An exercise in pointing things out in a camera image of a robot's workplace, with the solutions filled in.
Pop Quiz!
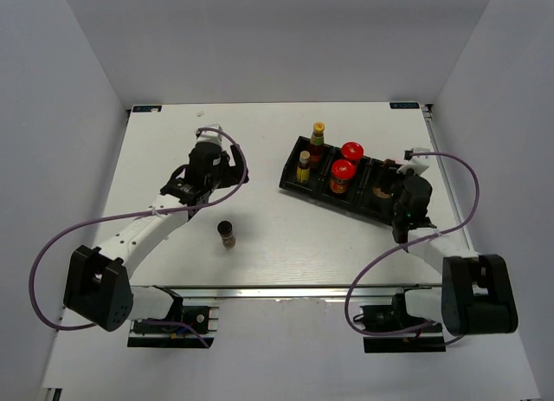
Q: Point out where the red-lid sauce jar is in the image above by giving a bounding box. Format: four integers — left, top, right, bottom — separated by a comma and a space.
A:
341, 141, 364, 168
329, 158, 356, 195

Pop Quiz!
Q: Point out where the black-lid spice bottle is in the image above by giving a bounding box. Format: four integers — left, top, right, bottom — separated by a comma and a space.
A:
216, 220, 235, 249

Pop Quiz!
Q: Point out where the yellow-label small bottle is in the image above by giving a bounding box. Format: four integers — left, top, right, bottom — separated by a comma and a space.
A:
296, 151, 311, 184

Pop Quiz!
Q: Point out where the red-label sauce bottle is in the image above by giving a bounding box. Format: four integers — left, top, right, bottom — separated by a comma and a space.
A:
308, 122, 325, 168

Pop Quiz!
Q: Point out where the pink-lid spice bottle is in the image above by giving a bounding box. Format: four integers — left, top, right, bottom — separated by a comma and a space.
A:
372, 187, 391, 199

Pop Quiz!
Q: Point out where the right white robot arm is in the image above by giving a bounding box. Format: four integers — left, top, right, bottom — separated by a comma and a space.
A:
373, 159, 519, 337

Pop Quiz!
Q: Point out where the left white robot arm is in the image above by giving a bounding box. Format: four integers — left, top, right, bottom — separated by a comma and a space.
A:
63, 141, 248, 332

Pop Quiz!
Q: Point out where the black three-compartment tray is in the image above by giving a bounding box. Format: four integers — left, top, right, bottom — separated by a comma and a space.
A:
280, 136, 405, 225

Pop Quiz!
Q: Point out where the left blue corner sticker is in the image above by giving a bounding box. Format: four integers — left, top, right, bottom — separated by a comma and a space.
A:
132, 105, 162, 113

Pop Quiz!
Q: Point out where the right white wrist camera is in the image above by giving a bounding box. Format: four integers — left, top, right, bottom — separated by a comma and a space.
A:
396, 147, 431, 176

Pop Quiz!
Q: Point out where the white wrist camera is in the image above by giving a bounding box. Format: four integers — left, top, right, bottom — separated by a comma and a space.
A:
196, 124, 222, 146
396, 147, 431, 176

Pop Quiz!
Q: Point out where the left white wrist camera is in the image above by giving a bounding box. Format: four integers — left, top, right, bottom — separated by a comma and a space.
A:
196, 124, 222, 146

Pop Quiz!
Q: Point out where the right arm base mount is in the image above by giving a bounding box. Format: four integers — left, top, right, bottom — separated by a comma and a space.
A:
352, 292, 446, 354

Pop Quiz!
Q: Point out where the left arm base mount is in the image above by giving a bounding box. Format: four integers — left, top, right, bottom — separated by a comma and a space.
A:
127, 290, 220, 349

